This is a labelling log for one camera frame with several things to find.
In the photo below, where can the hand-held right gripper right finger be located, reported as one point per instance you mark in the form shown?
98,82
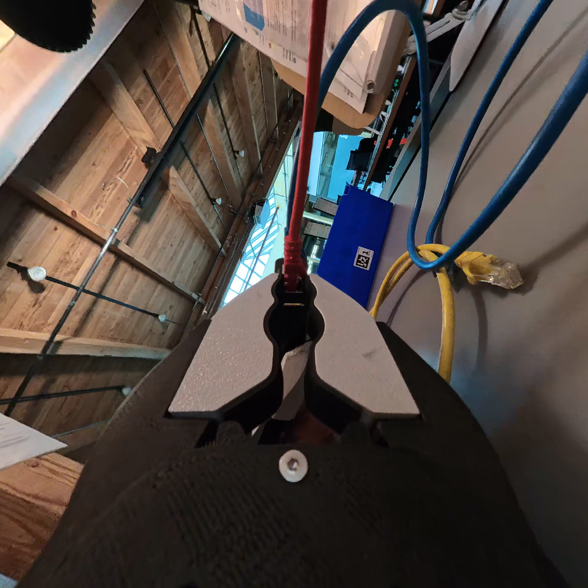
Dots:
363,358

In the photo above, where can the black ridged object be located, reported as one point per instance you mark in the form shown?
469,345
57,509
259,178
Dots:
41,23

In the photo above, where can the printed instruction sheet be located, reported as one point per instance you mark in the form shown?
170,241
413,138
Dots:
285,32

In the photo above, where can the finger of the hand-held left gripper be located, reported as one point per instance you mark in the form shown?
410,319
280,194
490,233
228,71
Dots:
294,381

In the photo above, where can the black network adapter box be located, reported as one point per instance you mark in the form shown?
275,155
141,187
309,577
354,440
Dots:
289,321

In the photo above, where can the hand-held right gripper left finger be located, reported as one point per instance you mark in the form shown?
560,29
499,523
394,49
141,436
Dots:
229,358

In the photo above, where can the instruction sheet on stand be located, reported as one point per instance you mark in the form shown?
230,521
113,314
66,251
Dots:
349,99

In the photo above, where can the blue plastic bin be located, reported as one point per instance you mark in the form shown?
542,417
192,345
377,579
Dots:
353,239

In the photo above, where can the white hanging board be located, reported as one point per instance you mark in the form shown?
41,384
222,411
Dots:
23,438

